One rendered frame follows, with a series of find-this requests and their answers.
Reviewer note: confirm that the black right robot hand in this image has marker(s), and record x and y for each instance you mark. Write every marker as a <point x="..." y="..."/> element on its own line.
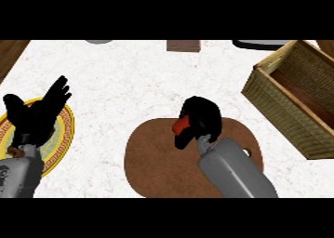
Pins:
<point x="201" y="117"/>

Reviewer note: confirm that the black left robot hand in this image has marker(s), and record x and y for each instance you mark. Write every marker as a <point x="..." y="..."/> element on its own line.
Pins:
<point x="36" y="117"/>

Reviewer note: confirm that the red bell pepper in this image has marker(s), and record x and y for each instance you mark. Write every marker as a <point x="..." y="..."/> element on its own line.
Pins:
<point x="181" y="125"/>

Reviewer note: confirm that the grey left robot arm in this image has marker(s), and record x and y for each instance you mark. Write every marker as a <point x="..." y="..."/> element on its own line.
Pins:
<point x="15" y="175"/>

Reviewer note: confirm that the brown oval cutting board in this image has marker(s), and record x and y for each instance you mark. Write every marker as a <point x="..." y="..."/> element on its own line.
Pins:
<point x="165" y="167"/>

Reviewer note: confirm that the rectangular wicker basket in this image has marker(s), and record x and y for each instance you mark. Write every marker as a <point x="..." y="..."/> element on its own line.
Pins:
<point x="297" y="99"/>

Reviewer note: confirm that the yellow patterned round plate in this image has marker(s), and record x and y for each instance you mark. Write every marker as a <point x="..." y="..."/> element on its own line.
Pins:
<point x="60" y="139"/>

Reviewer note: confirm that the small brown food piece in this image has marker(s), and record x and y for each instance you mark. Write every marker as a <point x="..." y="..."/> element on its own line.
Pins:
<point x="15" y="152"/>

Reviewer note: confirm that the brown wooden panel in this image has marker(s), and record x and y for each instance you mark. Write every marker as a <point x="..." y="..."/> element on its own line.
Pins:
<point x="2" y="60"/>

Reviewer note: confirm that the brown wooden block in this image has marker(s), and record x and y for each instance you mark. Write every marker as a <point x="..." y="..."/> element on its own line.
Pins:
<point x="184" y="46"/>

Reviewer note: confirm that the black rimmed grey pan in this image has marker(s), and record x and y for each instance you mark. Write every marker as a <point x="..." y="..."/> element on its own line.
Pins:
<point x="261" y="45"/>

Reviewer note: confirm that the grey round object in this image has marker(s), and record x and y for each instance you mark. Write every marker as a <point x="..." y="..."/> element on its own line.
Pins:
<point x="98" y="41"/>

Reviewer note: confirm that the brown wooden corner piece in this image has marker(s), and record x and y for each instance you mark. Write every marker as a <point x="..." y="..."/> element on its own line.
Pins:
<point x="331" y="49"/>

